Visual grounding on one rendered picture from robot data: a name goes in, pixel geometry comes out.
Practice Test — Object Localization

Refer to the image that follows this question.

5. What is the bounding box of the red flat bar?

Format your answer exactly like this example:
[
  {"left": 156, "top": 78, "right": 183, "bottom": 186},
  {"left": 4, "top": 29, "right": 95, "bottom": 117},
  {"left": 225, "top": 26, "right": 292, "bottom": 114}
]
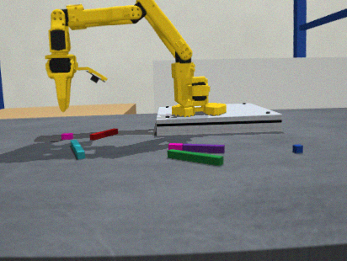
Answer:
[{"left": 90, "top": 129, "right": 118, "bottom": 140}]

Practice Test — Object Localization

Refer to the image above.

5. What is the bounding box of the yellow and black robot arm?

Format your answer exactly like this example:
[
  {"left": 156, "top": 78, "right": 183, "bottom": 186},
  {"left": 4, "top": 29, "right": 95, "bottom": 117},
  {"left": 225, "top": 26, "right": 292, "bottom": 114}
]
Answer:
[{"left": 49, "top": 0, "right": 227, "bottom": 117}]

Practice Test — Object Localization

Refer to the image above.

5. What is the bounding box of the small blue cube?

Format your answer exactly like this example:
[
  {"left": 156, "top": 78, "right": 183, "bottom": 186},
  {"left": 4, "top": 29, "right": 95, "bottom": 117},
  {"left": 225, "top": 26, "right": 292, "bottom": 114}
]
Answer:
[{"left": 292, "top": 145, "right": 303, "bottom": 153}]

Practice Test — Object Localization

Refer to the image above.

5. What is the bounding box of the turquoise rod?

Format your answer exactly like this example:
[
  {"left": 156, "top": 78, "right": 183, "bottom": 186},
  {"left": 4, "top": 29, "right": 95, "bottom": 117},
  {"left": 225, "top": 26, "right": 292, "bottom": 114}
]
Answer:
[{"left": 71, "top": 140, "right": 85, "bottom": 159}]

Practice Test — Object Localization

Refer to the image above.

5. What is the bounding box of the magenta rod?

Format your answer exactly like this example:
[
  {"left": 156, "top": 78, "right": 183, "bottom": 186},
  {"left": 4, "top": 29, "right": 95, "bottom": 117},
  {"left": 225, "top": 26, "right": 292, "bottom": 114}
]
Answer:
[
  {"left": 61, "top": 133, "right": 73, "bottom": 140},
  {"left": 168, "top": 143, "right": 183, "bottom": 151}
]

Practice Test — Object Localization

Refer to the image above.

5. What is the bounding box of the purple rod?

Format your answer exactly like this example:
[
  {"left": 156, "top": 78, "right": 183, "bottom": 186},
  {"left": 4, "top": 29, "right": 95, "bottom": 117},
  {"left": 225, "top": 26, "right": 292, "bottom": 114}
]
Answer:
[{"left": 183, "top": 144, "right": 225, "bottom": 153}]

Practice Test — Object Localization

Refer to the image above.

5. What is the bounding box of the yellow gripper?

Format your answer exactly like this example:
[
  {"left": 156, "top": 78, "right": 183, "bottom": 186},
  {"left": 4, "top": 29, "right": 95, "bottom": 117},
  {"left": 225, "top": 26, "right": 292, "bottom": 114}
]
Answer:
[{"left": 45, "top": 52, "right": 107, "bottom": 112}]

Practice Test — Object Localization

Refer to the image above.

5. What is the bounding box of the green rod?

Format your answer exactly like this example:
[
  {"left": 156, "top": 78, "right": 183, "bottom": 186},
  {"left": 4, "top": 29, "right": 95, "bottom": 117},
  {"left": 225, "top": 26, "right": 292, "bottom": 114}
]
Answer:
[{"left": 168, "top": 149, "right": 223, "bottom": 166}]

